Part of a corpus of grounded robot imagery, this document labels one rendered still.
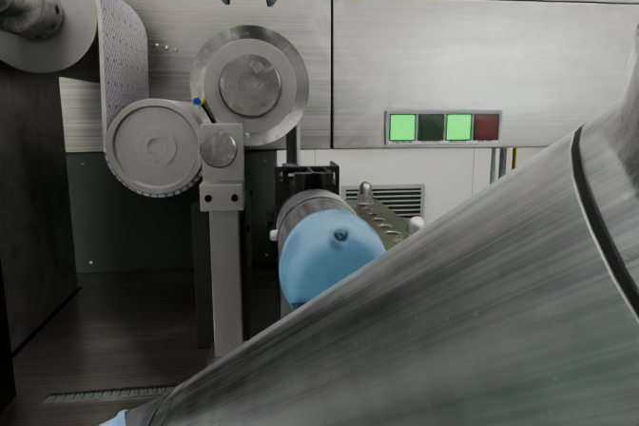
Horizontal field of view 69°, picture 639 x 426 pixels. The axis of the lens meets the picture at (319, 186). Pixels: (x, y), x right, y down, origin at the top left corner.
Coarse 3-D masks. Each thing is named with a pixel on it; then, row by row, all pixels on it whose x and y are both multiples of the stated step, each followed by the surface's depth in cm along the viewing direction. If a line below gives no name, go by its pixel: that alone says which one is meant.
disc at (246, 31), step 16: (224, 32) 57; (240, 32) 57; (256, 32) 58; (272, 32) 58; (208, 48) 57; (288, 48) 58; (192, 80) 58; (304, 80) 59; (192, 96) 58; (304, 96) 60; (272, 128) 60; (288, 128) 60; (256, 144) 60
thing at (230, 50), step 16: (224, 48) 57; (240, 48) 57; (256, 48) 58; (272, 48) 58; (208, 64) 57; (224, 64) 58; (272, 64) 58; (288, 64) 58; (208, 80) 58; (288, 80) 59; (208, 96) 58; (288, 96) 59; (224, 112) 58; (272, 112) 59; (288, 112) 60; (256, 128) 59
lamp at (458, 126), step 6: (450, 120) 96; (456, 120) 96; (462, 120) 97; (468, 120) 97; (450, 126) 97; (456, 126) 97; (462, 126) 97; (468, 126) 97; (450, 132) 97; (456, 132) 97; (462, 132) 97; (468, 132) 97; (450, 138) 97; (456, 138) 97; (462, 138) 97; (468, 138) 97
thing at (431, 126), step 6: (420, 120) 96; (426, 120) 96; (432, 120) 96; (438, 120) 96; (420, 126) 96; (426, 126) 96; (432, 126) 96; (438, 126) 96; (420, 132) 96; (426, 132) 96; (432, 132) 96; (438, 132) 96; (420, 138) 96; (426, 138) 96; (432, 138) 96; (438, 138) 97
